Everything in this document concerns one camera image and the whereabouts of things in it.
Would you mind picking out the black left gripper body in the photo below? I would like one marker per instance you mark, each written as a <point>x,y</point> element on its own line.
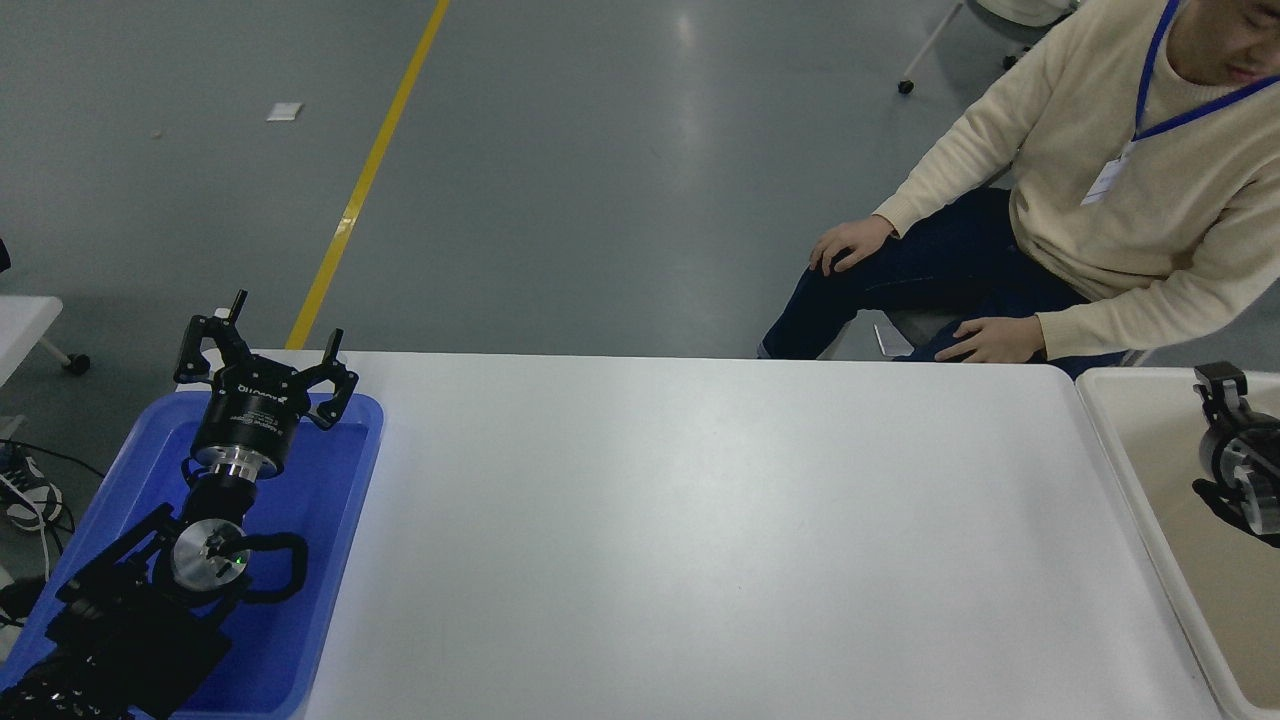
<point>245,420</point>

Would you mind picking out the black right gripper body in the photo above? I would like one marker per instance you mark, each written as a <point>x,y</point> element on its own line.
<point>1212,455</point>

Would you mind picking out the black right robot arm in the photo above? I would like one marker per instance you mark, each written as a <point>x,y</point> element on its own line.
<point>1255,480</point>

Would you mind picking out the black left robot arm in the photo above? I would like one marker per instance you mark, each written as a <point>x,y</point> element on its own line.
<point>130,630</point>

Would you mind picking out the person's left hand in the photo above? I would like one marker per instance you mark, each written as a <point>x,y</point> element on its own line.
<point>1000,340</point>

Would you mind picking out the person's right hand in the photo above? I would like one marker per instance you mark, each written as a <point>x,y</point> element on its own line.
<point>850,243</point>

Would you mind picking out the large pale bin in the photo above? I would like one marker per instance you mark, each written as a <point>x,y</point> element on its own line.
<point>1150,460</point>

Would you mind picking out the blue plastic tray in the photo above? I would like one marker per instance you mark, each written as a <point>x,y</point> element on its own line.
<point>330,500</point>

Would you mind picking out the white side table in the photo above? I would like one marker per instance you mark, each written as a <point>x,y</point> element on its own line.
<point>20,325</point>

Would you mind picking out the grey white sneaker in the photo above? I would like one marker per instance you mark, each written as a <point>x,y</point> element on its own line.
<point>30,495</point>

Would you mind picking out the person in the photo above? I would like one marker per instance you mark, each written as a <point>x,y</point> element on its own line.
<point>1100,200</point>

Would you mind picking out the white paper scrap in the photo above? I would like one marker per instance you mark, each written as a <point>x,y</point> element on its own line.
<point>285,110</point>

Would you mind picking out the white frame wheeled chair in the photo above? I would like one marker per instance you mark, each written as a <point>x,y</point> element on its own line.
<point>930,45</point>

